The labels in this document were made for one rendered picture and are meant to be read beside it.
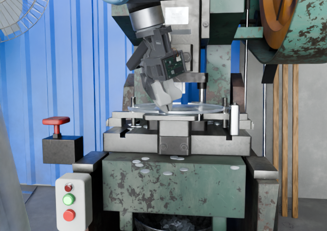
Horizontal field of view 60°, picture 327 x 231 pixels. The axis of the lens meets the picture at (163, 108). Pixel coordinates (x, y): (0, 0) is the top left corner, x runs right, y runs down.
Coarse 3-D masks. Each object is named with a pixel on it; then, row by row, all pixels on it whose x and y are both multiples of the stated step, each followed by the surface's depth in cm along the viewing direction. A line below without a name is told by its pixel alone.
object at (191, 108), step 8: (136, 104) 93; (144, 104) 96; (152, 104) 98; (176, 104) 99; (192, 104) 99; (200, 104) 97; (208, 104) 95; (144, 112) 75; (152, 112) 73; (160, 112) 75; (168, 112) 72; (176, 112) 72; (184, 112) 72; (192, 112) 72; (200, 112) 73; (208, 112) 74; (216, 112) 77
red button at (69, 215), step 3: (66, 210) 69; (69, 210) 69; (72, 210) 69; (63, 213) 69; (66, 213) 68; (69, 213) 68; (72, 213) 68; (63, 216) 69; (66, 216) 68; (69, 216) 68; (72, 216) 68; (66, 219) 69; (69, 219) 68; (72, 219) 68
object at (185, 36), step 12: (168, 0) 88; (180, 0) 87; (192, 0) 87; (168, 12) 88; (180, 12) 87; (192, 12) 87; (168, 24) 88; (180, 24) 88; (192, 24) 87; (180, 36) 88; (192, 36) 88; (180, 48) 86; (192, 48) 86; (192, 60) 86; (192, 72) 89
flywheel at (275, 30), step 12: (264, 0) 117; (276, 0) 109; (288, 0) 98; (264, 12) 114; (276, 12) 109; (288, 12) 95; (264, 24) 114; (276, 24) 105; (288, 24) 84; (276, 36) 96; (276, 48) 96
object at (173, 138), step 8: (160, 120) 82; (168, 120) 70; (176, 120) 69; (184, 120) 69; (192, 120) 69; (160, 128) 82; (168, 128) 82; (176, 128) 82; (184, 128) 81; (160, 136) 82; (168, 136) 82; (176, 136) 82; (184, 136) 82; (160, 144) 82; (168, 144) 82; (176, 144) 82; (184, 144) 82; (160, 152) 83; (168, 152) 83; (176, 152) 82; (184, 152) 82
